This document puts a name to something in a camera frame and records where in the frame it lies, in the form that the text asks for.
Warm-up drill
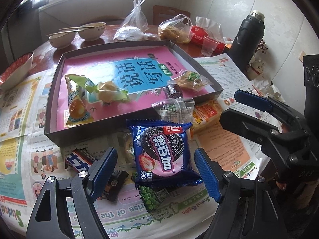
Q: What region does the black thermos bottle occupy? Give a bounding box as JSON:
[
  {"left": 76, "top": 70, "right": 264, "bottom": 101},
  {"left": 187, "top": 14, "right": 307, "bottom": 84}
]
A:
[{"left": 227, "top": 10, "right": 265, "bottom": 73}]

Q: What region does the plastic bag of fried food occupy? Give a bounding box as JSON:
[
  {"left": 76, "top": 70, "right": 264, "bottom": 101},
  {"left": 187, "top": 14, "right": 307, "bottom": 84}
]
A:
[{"left": 157, "top": 14, "right": 192, "bottom": 44}]

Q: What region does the green peas snack pack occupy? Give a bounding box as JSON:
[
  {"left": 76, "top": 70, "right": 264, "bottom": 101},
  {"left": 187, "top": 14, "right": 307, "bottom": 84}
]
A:
[{"left": 131, "top": 173, "right": 176, "bottom": 213}]

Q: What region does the yellow orange snack pack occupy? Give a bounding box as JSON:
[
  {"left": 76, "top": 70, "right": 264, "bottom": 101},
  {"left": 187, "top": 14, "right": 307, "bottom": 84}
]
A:
[{"left": 64, "top": 74, "right": 94, "bottom": 127}]

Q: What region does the pink and blue book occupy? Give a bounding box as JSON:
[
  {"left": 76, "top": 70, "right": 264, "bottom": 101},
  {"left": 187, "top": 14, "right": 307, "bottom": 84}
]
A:
[{"left": 56, "top": 45, "right": 215, "bottom": 132}]

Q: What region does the green egg yolk pastry pack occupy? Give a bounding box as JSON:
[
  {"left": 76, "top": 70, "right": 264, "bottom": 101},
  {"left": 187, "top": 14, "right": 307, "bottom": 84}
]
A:
[{"left": 64, "top": 74, "right": 130, "bottom": 104}]

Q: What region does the orange rice cake pack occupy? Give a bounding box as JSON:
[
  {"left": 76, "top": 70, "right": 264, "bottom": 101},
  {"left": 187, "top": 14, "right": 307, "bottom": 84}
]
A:
[{"left": 190, "top": 100, "right": 223, "bottom": 136}]

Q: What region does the left colourful newspaper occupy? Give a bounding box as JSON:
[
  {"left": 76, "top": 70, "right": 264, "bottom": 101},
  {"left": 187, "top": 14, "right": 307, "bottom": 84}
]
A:
[{"left": 1, "top": 70, "right": 72, "bottom": 235}]

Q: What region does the red tissue pack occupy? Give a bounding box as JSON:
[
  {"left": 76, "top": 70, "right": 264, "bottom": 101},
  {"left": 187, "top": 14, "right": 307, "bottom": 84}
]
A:
[{"left": 190, "top": 16, "right": 225, "bottom": 55}]

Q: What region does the right beige bowl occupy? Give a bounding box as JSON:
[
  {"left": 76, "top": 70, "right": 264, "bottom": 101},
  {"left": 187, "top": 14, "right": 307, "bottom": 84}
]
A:
[{"left": 78, "top": 22, "right": 106, "bottom": 41}]

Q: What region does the wooden chopstick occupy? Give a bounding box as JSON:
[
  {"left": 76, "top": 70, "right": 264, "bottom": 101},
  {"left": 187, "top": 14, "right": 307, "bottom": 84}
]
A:
[
  {"left": 58, "top": 25, "right": 95, "bottom": 31},
  {"left": 46, "top": 29, "right": 84, "bottom": 37}
]

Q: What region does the blue oreo cookie pack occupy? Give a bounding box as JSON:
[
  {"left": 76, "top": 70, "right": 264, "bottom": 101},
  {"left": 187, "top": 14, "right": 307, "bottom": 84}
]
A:
[{"left": 127, "top": 120, "right": 202, "bottom": 187}]

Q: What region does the black snack packet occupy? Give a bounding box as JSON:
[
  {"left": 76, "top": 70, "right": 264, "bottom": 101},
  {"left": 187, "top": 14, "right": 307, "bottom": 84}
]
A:
[{"left": 98, "top": 170, "right": 129, "bottom": 202}]

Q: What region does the beige bowl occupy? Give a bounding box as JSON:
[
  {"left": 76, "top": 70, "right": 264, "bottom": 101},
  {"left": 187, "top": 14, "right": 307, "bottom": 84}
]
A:
[
  {"left": 48, "top": 32, "right": 76, "bottom": 50},
  {"left": 78, "top": 22, "right": 106, "bottom": 41}
]

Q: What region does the tall clear plastic bag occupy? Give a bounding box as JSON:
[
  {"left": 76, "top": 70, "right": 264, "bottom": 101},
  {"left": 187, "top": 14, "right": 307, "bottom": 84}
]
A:
[{"left": 121, "top": 0, "right": 149, "bottom": 32}]

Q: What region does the red patterned bowl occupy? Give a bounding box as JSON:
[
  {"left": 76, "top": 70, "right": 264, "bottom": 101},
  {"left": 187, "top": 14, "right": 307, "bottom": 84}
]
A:
[{"left": 1, "top": 52, "right": 33, "bottom": 91}]

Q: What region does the clear pastry snack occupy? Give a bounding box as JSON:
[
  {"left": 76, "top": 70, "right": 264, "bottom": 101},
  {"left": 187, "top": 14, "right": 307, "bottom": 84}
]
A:
[{"left": 167, "top": 70, "right": 213, "bottom": 92}]

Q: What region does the right hand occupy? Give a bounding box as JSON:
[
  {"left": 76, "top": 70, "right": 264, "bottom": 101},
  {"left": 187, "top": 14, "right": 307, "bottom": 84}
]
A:
[{"left": 290, "top": 179, "right": 318, "bottom": 209}]

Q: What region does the clear plastic cup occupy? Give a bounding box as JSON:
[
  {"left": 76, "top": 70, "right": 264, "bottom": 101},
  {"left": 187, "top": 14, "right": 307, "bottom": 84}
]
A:
[{"left": 201, "top": 36, "right": 219, "bottom": 57}]

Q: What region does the clear bag of crackers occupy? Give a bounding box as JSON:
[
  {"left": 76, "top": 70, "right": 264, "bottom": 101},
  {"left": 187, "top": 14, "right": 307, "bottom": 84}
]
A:
[{"left": 151, "top": 97, "right": 195, "bottom": 123}]

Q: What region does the crumpled white plastic bag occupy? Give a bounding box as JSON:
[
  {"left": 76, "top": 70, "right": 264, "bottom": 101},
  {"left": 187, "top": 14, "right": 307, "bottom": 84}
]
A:
[{"left": 113, "top": 26, "right": 160, "bottom": 41}]

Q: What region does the round pastry in wrapper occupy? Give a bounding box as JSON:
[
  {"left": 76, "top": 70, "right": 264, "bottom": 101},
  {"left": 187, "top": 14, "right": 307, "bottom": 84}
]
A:
[{"left": 117, "top": 132, "right": 135, "bottom": 164}]

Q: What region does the left beige bowl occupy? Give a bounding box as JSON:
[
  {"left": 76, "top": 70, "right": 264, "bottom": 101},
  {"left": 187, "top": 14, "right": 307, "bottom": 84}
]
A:
[{"left": 48, "top": 32, "right": 76, "bottom": 50}]

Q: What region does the dark cardboard box tray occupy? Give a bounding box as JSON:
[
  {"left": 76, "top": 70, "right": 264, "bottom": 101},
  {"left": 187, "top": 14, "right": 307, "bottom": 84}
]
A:
[{"left": 44, "top": 40, "right": 223, "bottom": 147}]

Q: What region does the snickers chocolate bar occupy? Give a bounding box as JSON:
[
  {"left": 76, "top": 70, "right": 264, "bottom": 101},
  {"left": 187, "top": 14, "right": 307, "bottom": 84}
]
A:
[{"left": 64, "top": 148, "right": 97, "bottom": 173}]

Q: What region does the right english newspaper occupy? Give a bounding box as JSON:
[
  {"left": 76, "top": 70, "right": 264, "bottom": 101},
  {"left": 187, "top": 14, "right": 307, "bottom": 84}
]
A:
[{"left": 195, "top": 53, "right": 271, "bottom": 122}]

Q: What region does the dark chocolate cake wrapper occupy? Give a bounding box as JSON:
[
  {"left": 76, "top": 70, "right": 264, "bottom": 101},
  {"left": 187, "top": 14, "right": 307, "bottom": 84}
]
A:
[{"left": 165, "top": 84, "right": 183, "bottom": 99}]

